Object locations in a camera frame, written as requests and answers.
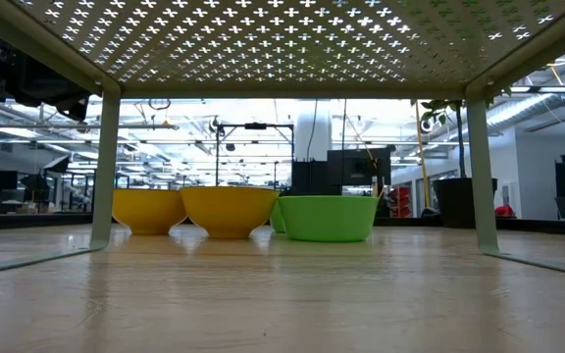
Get black plant pot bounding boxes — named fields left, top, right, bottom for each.
left=432, top=176, right=499, bottom=229

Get pale green perforated metal shelf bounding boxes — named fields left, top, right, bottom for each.
left=0, top=0, right=565, bottom=279

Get green leafy plant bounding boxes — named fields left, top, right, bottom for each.
left=411, top=86, right=513, bottom=180

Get green plastic bowl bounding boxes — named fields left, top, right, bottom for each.
left=269, top=199, right=287, bottom=234
left=277, top=194, right=381, bottom=243

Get black tubular stand frame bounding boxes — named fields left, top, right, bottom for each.
left=215, top=121, right=295, bottom=188

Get black cabinet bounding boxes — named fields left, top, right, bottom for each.
left=290, top=146, right=392, bottom=197

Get red storage crates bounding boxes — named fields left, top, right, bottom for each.
left=388, top=185, right=412, bottom=219

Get lemon pattern yellow ceramic bowl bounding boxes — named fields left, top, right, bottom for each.
left=180, top=185, right=281, bottom=240
left=111, top=188, right=188, bottom=236

